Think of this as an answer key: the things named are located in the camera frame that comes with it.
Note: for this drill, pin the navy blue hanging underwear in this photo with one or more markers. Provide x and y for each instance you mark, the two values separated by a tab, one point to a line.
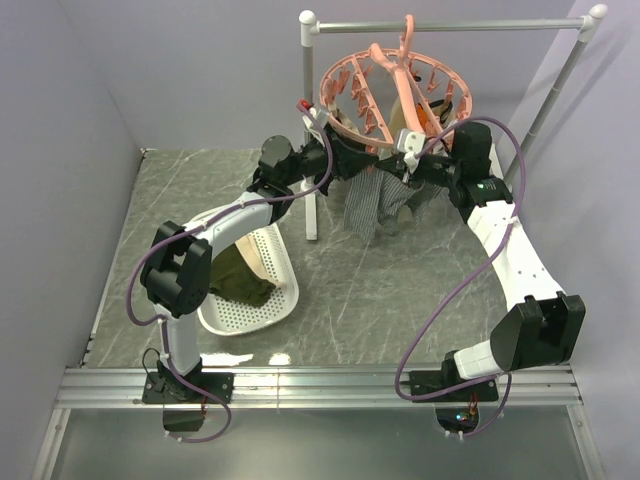
419	202

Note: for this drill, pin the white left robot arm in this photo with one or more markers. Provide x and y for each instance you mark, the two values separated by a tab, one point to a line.
176	272

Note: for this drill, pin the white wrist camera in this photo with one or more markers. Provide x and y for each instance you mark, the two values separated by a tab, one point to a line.
410	144
314	118

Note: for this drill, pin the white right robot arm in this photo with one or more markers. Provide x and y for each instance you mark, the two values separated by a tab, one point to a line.
543	323

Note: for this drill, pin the grey striped boxer underwear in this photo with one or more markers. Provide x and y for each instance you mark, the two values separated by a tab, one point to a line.
374	200

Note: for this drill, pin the beige underwear in basket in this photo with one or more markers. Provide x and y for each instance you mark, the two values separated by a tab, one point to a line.
250	253

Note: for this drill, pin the aluminium mounting rail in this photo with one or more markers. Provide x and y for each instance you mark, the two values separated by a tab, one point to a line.
344	386

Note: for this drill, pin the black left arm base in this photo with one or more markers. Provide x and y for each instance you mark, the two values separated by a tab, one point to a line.
184	410

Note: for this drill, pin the olive green underwear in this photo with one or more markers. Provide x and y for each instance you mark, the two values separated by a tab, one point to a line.
232	280

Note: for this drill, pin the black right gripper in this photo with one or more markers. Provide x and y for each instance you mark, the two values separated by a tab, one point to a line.
394	165

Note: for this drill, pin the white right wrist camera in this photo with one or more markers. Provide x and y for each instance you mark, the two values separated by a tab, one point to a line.
410	144

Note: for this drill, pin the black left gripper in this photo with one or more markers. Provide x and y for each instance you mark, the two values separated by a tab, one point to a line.
348	160

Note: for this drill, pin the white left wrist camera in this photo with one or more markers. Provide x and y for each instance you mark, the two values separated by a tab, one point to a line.
314	118

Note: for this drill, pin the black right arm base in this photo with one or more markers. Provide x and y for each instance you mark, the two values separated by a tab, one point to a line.
459	412

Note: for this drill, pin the white perforated laundry basket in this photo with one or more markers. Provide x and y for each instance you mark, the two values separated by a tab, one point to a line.
226	318

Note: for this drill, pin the pink round clip hanger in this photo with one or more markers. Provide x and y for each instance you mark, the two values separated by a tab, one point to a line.
374	93

